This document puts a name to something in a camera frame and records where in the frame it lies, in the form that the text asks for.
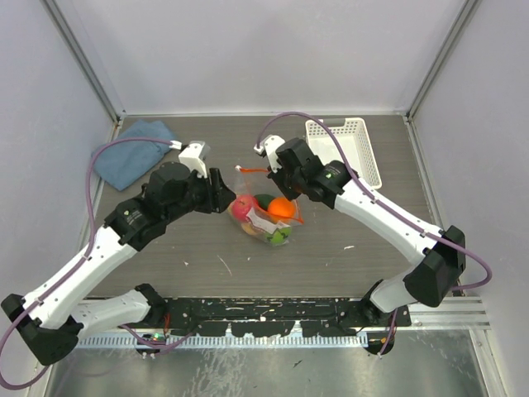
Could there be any right aluminium corner post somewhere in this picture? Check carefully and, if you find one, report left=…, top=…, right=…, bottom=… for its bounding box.
left=405, top=0, right=482, bottom=121

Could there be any blue slotted cable duct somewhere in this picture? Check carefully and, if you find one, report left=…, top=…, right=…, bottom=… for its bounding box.
left=76, top=332, right=368, bottom=350

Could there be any clear zip bag orange zipper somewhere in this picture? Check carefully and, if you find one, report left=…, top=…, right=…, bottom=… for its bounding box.
left=227, top=165, right=304, bottom=246

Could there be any green toy fruit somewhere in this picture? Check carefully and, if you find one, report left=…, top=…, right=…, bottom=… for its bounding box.
left=264, top=227, right=292, bottom=246

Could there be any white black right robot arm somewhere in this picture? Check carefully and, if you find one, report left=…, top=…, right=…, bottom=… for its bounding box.
left=255, top=135, right=465, bottom=326

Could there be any left aluminium corner post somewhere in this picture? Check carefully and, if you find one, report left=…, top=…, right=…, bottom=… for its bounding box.
left=41, top=1, right=126, bottom=122

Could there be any blue folded cloth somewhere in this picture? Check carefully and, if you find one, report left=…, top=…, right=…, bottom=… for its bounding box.
left=93, top=120, right=179, bottom=191

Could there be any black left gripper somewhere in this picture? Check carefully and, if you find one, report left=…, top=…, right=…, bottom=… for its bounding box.
left=164, top=165, right=235, bottom=223

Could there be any orange toy fruit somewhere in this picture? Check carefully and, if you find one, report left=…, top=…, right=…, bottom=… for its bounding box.
left=267, top=197, right=297, bottom=218

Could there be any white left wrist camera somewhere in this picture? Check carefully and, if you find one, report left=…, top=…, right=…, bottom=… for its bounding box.
left=169, top=141, right=211, bottom=179

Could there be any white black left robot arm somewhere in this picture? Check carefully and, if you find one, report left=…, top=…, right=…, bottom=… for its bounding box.
left=1, top=162, right=236, bottom=366

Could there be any aluminium corner post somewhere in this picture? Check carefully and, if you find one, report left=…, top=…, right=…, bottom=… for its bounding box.
left=405, top=0, right=482, bottom=121
left=41, top=1, right=126, bottom=122

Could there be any red toy apple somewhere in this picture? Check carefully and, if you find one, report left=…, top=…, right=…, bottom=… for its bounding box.
left=231, top=194, right=257, bottom=222

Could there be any dark green toy avocado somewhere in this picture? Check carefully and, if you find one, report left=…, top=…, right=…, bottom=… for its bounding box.
left=254, top=194, right=275, bottom=211

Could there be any yellow toy lemon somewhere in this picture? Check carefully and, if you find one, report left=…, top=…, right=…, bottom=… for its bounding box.
left=241, top=223, right=261, bottom=236

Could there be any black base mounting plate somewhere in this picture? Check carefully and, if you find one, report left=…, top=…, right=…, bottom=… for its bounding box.
left=117, top=296, right=412, bottom=338

